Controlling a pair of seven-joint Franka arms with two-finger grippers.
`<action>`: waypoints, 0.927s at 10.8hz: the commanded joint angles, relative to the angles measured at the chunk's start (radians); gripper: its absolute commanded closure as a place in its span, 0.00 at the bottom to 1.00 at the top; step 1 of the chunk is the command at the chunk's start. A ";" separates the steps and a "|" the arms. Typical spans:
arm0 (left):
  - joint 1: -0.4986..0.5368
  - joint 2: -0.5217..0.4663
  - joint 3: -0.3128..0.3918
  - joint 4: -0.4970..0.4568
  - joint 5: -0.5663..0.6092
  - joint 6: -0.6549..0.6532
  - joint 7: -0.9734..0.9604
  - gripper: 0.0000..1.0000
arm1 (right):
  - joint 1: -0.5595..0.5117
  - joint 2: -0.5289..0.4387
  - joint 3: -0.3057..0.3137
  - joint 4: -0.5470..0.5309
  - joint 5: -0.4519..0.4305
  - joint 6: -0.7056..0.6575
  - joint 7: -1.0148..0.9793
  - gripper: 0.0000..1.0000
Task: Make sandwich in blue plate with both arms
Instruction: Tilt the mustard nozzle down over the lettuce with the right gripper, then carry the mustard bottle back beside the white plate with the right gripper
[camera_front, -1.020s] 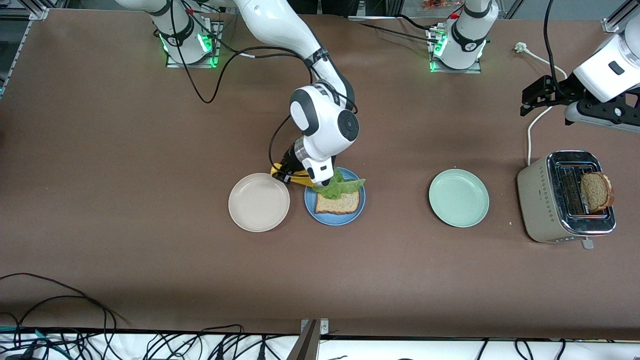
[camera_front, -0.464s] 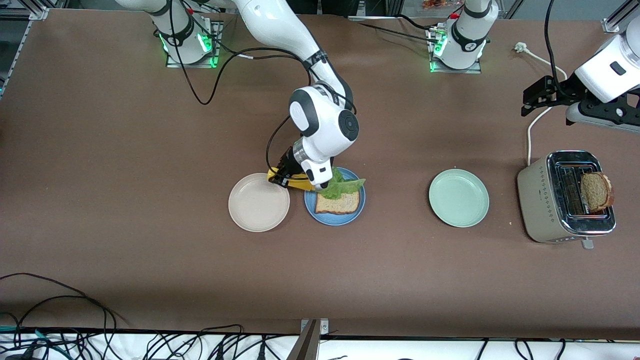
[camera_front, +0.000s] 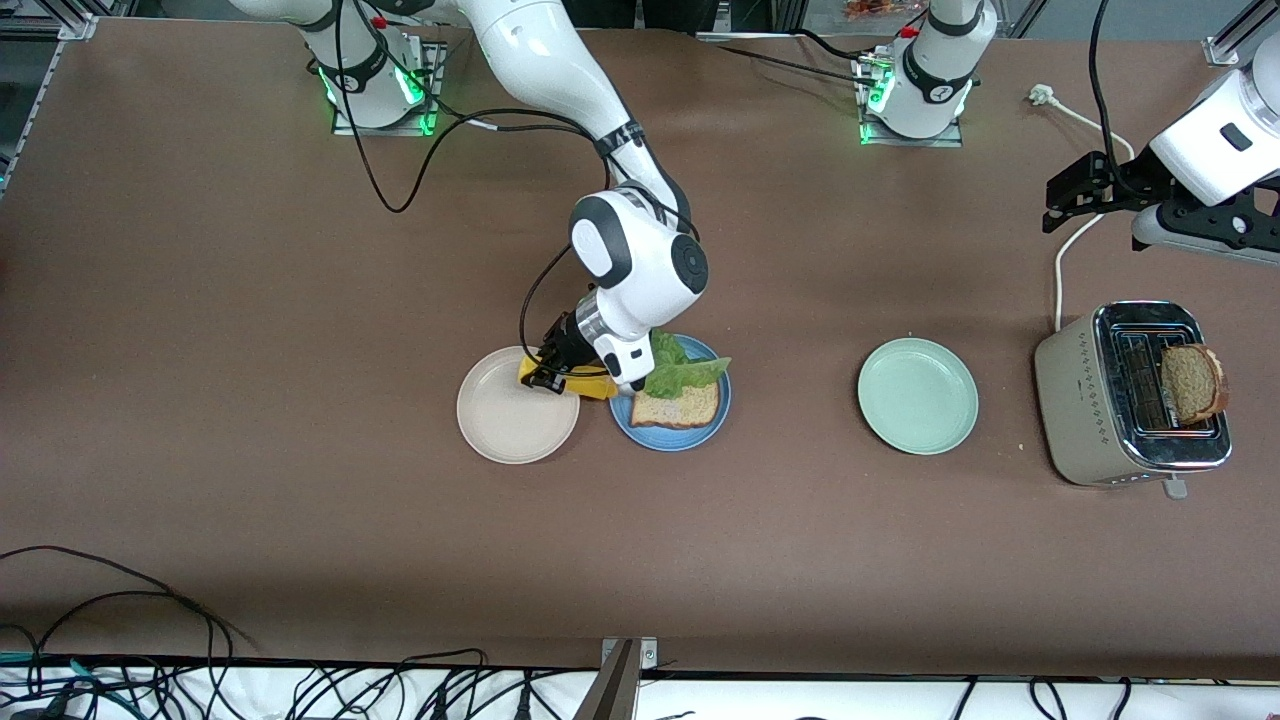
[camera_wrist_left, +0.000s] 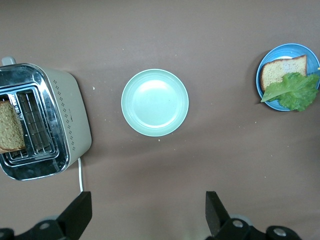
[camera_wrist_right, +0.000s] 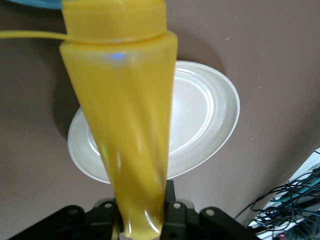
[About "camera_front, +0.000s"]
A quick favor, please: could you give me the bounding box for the yellow mustard squeeze bottle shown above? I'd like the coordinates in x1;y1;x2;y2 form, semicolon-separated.
518;352;619;401

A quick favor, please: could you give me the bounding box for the green lettuce leaf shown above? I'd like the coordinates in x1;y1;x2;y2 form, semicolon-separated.
645;330;733;399

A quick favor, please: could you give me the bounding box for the brown toast bread slice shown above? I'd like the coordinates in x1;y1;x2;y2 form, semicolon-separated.
1160;343;1229;423
630;380;721;431

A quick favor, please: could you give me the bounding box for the beige plate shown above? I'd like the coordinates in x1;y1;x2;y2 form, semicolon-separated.
456;346;581;465

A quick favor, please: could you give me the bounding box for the blue plate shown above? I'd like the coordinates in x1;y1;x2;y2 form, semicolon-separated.
608;335;733;452

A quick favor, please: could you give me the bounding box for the light green plate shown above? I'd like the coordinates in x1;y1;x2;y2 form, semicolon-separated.
858;338;979;456

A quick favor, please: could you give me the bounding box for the beige and chrome toaster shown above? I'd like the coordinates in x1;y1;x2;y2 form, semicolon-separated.
1034;300;1233;499

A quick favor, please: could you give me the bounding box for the white toaster power cable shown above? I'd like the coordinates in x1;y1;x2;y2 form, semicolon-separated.
1029;84;1136;333

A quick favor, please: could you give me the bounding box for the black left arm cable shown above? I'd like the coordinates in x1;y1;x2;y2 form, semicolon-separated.
1088;0;1136;181

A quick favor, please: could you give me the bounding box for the aluminium frame profile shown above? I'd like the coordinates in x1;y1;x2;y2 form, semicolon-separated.
1205;0;1263;66

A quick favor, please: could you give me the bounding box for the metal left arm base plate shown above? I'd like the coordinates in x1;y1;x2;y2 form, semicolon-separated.
858;55;963;149

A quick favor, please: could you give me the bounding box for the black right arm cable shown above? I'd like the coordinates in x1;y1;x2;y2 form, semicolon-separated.
330;0;701;366

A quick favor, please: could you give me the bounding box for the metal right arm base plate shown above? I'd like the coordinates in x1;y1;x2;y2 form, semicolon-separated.
332;42;441;137

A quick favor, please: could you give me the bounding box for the black arm base cable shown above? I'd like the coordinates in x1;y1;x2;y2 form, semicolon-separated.
712;42;881;89
790;28;886;63

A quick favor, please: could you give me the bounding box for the grey aluminium profile post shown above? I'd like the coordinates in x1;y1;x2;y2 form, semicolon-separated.
572;640;641;720

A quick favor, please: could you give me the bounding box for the black looping floor cable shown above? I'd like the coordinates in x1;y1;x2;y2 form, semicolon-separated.
0;545;251;691

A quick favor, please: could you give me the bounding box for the grey aluminium table side rail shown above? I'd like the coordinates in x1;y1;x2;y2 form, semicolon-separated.
0;15;98;196

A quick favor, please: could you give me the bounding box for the teal floor cable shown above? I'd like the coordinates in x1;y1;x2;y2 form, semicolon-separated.
0;652;131;713

